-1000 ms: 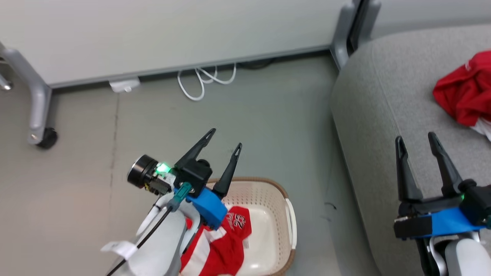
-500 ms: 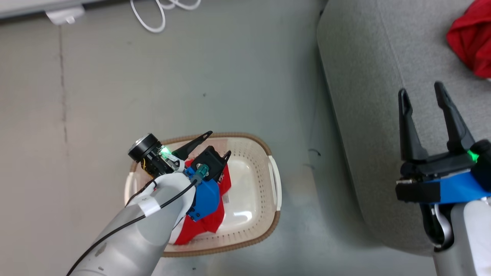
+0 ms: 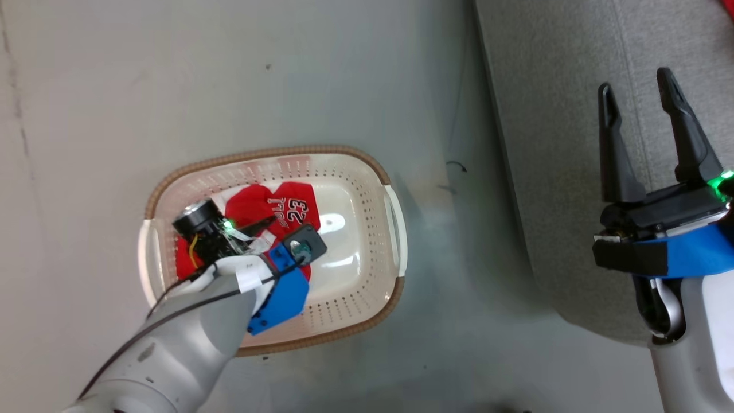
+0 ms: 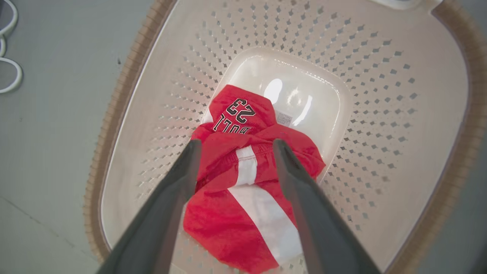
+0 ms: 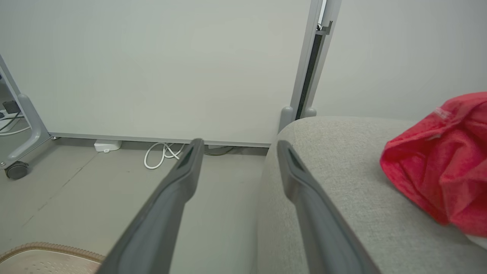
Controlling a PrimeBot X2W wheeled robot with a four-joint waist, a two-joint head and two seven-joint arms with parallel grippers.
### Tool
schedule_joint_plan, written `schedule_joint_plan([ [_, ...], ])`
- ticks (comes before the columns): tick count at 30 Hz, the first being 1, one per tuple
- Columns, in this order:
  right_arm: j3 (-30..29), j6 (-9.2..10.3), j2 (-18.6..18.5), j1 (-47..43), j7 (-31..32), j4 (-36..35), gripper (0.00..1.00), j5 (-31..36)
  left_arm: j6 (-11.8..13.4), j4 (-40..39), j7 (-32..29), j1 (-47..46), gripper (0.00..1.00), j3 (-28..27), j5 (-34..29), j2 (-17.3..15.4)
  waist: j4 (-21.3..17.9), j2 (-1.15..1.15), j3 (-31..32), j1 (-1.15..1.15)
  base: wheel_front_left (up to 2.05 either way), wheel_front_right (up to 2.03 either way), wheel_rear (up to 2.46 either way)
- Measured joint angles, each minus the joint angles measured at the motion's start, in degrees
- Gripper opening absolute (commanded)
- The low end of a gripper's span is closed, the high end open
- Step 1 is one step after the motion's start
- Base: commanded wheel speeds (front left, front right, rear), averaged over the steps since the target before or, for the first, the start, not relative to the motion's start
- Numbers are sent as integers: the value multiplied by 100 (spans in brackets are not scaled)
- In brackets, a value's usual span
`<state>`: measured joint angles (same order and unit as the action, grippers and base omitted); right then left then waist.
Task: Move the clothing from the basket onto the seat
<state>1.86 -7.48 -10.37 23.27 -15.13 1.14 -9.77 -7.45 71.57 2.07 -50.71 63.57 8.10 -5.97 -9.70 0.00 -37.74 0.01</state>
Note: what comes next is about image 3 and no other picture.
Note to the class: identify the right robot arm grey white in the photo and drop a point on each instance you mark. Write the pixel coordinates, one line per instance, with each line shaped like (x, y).
(699, 344)

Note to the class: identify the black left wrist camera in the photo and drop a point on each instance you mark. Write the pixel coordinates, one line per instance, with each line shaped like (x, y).
(307, 245)

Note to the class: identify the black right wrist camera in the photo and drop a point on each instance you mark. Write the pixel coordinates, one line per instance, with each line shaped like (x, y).
(628, 257)

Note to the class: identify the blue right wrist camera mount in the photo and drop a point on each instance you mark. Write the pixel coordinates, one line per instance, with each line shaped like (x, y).
(699, 255)

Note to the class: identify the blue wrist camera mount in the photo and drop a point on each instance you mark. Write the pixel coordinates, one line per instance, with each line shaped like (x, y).
(699, 255)
(284, 298)

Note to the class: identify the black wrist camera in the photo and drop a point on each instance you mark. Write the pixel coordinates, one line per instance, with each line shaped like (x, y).
(628, 257)
(307, 245)

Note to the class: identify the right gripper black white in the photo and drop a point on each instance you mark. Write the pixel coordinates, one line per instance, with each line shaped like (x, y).
(665, 209)

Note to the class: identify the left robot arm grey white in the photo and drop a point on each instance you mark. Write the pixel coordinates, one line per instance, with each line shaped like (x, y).
(178, 350)

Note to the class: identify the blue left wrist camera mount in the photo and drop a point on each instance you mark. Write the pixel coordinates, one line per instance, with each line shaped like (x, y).
(284, 298)

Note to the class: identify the grey fabric sofa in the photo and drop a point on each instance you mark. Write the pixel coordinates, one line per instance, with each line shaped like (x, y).
(562, 143)

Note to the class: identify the cream perforated laundry basket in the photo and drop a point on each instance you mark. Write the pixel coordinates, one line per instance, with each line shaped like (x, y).
(355, 241)

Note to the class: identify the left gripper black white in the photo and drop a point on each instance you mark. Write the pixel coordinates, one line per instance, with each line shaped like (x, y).
(212, 241)

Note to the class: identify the red jersey number 23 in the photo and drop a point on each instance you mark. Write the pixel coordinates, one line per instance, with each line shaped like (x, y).
(292, 201)

